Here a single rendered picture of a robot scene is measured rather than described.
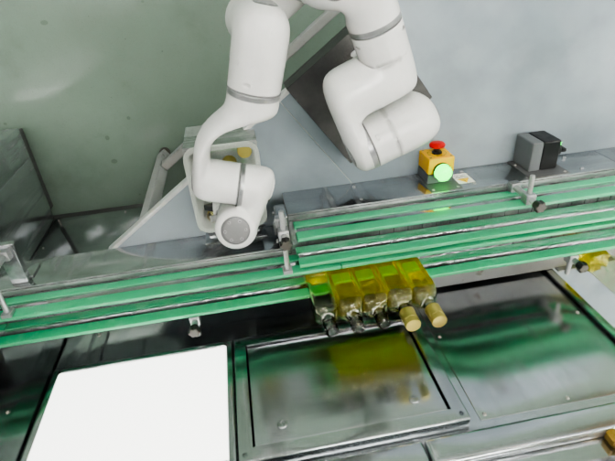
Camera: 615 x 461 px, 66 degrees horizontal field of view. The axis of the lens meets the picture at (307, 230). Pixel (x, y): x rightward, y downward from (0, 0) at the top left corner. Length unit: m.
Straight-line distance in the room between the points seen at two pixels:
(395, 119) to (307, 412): 0.62
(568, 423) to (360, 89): 0.76
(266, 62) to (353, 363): 0.71
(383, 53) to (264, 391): 0.74
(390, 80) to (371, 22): 0.10
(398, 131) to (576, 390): 0.71
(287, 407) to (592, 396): 0.66
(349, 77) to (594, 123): 0.92
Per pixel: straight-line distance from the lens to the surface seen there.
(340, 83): 0.80
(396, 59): 0.80
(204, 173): 0.81
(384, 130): 0.85
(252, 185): 0.81
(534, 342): 1.32
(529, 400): 1.19
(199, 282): 1.17
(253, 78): 0.73
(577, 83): 1.48
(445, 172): 1.25
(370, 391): 1.10
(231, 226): 0.83
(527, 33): 1.36
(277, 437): 1.04
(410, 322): 1.05
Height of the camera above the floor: 1.88
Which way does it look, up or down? 58 degrees down
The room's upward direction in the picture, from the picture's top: 162 degrees clockwise
